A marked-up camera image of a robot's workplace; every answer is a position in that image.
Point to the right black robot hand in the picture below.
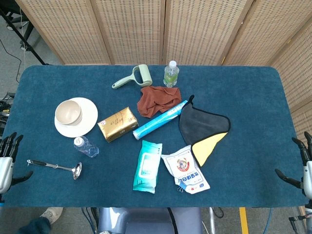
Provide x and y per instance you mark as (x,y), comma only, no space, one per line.
(307,170)

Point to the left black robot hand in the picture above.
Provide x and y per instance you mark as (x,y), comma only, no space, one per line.
(6,170)

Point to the beige bowl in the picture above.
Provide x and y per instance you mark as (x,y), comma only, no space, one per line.
(67,112)
(80,119)

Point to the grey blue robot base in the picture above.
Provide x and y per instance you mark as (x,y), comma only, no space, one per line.
(146,221)

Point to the cream round plate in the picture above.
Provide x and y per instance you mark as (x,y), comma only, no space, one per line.
(89,114)

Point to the grey shoe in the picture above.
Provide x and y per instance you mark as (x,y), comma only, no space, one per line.
(52,214)

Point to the dark teal trouser leg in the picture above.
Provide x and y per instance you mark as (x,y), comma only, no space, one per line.
(36,226)

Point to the clear water bottle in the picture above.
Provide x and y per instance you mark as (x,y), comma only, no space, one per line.
(86,146)

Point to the woven folding screen panel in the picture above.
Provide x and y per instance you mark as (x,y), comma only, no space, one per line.
(298,73)
(68,29)
(131,29)
(202,29)
(273,29)

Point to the blue table cloth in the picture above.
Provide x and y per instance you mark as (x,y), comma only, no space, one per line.
(243,92)

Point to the grey and yellow towel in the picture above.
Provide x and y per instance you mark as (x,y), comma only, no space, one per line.
(202,122)

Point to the gold tissue pack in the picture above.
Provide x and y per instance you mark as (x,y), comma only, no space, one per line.
(118,124)

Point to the white sugar bag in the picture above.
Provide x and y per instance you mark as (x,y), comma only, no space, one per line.
(186,170)

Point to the blue binder clip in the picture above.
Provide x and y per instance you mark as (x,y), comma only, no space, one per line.
(181,187)

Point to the black tripod stand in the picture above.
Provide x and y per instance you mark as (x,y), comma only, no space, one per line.
(23,36)

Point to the teal wet wipes pack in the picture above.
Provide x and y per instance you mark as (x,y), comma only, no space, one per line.
(147,165)

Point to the blue cling film roll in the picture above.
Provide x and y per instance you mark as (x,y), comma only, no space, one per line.
(158,119)

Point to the brown cloth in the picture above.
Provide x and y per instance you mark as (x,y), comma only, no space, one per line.
(156,100)

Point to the green label drink bottle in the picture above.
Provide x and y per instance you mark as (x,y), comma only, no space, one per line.
(171,76)

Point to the green lint roller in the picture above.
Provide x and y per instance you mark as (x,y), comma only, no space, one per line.
(143,75)

